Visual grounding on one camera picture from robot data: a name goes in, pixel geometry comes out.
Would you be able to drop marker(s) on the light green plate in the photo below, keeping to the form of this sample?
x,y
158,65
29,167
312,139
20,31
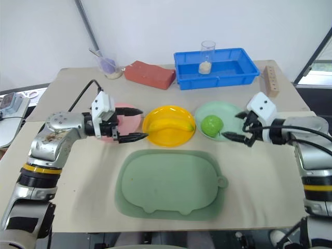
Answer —
x,y
215,109

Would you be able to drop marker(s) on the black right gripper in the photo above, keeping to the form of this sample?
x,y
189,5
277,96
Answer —
x,y
254,124

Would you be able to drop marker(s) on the black tent frame pole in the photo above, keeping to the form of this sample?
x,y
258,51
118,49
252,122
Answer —
x,y
312,54

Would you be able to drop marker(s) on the grey side table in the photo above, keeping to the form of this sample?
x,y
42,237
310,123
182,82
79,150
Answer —
x,y
13,129

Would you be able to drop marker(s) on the large green silicone tray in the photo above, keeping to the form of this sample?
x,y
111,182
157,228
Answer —
x,y
168,181

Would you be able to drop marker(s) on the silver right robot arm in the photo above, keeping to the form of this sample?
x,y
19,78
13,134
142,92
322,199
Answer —
x,y
311,155

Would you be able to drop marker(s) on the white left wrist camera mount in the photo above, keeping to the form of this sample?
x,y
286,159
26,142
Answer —
x,y
102,102

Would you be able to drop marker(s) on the blue plastic bin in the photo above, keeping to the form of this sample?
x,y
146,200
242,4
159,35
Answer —
x,y
233,77

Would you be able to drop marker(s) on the pink plate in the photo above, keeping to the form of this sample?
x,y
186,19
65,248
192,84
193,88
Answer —
x,y
129,124

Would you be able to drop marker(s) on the red brick block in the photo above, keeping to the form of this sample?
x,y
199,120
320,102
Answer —
x,y
150,74

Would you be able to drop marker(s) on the glass beaker with purple contents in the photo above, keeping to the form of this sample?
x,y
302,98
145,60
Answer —
x,y
109,66

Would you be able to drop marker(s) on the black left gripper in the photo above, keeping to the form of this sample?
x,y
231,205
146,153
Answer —
x,y
114,128

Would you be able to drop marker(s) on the grey-blue box device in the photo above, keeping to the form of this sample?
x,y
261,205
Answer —
x,y
11,102

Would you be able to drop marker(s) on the green round fruit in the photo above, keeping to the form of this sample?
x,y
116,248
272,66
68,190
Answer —
x,y
212,125

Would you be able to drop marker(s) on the yellow banana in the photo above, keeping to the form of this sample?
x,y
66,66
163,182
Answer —
x,y
168,125

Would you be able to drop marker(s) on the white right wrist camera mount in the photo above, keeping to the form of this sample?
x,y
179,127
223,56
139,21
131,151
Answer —
x,y
262,103

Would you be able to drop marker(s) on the yellow plate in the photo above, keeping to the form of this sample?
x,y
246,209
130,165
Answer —
x,y
168,112

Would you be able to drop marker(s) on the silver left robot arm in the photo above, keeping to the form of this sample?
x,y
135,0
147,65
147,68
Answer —
x,y
46,147

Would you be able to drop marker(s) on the wooden block with holes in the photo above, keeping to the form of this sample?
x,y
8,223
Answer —
x,y
271,80

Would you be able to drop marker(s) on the beige tablecloth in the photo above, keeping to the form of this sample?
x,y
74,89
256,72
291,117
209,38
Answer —
x,y
90,181

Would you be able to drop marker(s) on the grey metal conduit pole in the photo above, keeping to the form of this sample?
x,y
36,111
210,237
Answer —
x,y
85,18

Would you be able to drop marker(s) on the clear cup with grains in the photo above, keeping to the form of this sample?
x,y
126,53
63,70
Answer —
x,y
206,68

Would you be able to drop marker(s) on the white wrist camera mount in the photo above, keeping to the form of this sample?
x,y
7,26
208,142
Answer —
x,y
102,102
262,103

